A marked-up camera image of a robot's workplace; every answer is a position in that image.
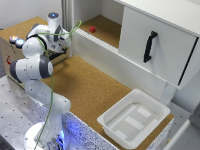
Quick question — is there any red button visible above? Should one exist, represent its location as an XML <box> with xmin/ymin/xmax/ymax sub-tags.
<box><xmin>9</xmin><ymin>34</ymin><xmax>20</xmax><ymax>44</ymax></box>

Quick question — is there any white plastic box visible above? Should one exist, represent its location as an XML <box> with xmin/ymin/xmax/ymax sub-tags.
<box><xmin>96</xmin><ymin>88</ymin><xmax>172</xmax><ymax>150</ymax></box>

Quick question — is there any white sliding door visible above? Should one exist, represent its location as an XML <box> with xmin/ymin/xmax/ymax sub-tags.
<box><xmin>117</xmin><ymin>5</ymin><xmax>200</xmax><ymax>87</ymax></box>

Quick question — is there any white cabinet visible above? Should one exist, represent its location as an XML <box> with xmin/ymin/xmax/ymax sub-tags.
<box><xmin>61</xmin><ymin>0</ymin><xmax>200</xmax><ymax>107</ymax></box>

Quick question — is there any black door handle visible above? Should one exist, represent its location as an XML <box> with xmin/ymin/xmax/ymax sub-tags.
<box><xmin>142</xmin><ymin>30</ymin><xmax>159</xmax><ymax>64</ymax></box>

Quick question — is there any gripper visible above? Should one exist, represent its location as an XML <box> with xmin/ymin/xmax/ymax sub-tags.
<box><xmin>48</xmin><ymin>37</ymin><xmax>70</xmax><ymax>57</ymax></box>

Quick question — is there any blue button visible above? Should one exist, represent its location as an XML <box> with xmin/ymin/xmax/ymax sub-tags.
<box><xmin>15</xmin><ymin>38</ymin><xmax>26</xmax><ymax>48</ymax></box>

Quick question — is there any green cable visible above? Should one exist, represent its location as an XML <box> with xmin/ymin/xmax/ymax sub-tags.
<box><xmin>33</xmin><ymin>19</ymin><xmax>83</xmax><ymax>150</ymax></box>

